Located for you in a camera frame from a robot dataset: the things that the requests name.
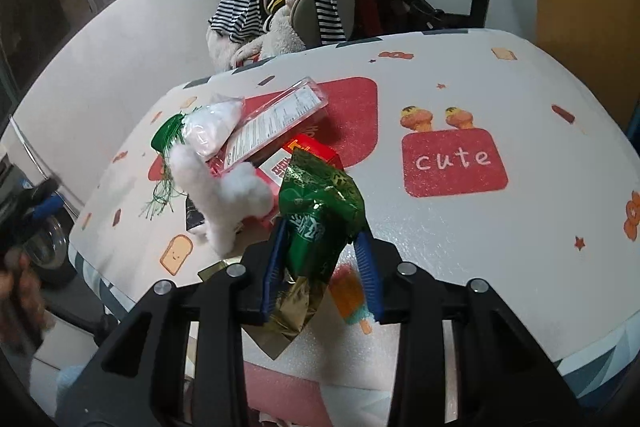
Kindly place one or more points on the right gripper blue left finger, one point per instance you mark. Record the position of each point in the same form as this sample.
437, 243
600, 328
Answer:
176, 359

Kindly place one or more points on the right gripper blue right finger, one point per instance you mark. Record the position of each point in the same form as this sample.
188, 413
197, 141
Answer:
464, 358

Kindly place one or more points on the white fluffy toy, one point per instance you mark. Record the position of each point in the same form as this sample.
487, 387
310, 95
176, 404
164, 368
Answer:
224, 201

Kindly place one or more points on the green snack bag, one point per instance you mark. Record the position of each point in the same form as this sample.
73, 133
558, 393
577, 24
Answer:
322, 211

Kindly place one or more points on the clear plastic blister pack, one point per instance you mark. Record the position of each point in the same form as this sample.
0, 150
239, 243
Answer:
265, 127

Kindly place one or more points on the white plastic bag bundle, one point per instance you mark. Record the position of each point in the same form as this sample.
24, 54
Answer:
207, 128

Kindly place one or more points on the person's left hand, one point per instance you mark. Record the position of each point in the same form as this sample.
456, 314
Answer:
22, 305

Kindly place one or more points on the washing machine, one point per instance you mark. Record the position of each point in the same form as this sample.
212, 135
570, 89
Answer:
47, 248

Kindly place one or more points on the white mop pole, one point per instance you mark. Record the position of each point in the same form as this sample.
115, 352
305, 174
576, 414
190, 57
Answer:
72, 203

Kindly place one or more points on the patterned table mat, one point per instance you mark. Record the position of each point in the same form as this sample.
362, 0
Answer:
477, 155

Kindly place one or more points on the chair with clothes pile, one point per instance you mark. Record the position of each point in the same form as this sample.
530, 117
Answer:
292, 32

